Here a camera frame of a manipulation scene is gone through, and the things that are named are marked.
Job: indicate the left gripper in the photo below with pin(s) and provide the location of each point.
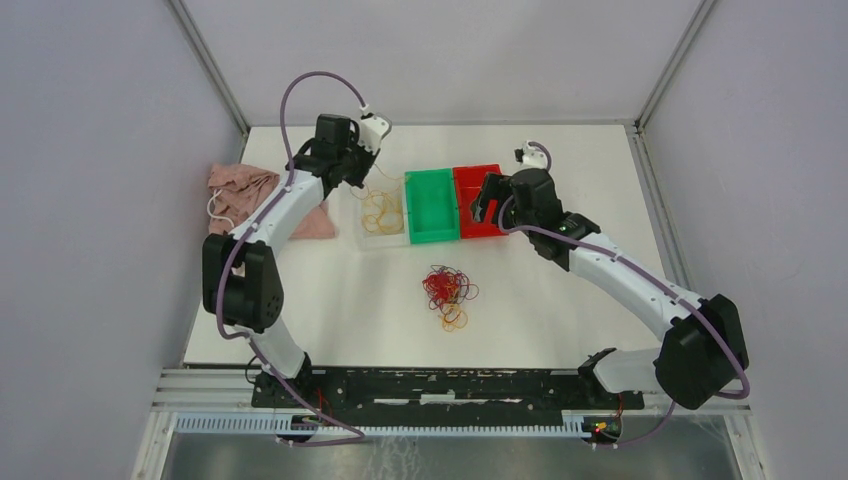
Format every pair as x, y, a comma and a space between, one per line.
369, 158

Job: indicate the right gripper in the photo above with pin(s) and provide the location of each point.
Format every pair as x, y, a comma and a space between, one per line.
495, 186

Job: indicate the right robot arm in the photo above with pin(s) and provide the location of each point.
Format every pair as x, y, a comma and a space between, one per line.
702, 352

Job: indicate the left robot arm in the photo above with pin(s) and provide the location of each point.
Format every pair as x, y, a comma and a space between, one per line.
241, 285

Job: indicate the clear plastic bin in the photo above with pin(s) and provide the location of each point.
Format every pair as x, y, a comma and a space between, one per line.
381, 216

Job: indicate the green plastic bin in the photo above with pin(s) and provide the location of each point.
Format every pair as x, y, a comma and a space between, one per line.
432, 206

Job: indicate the pink cloth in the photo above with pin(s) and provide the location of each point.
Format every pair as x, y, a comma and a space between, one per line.
237, 191

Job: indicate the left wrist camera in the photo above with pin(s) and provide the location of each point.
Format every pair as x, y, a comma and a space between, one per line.
373, 129

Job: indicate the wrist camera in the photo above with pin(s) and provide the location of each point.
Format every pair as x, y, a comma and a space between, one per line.
532, 154
373, 129

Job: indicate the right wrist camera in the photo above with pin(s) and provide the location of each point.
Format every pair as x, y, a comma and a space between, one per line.
532, 154

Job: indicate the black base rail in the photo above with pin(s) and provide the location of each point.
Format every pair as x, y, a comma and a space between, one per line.
443, 397

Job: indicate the white comb cable duct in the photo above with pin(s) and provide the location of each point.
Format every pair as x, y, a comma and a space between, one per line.
285, 424

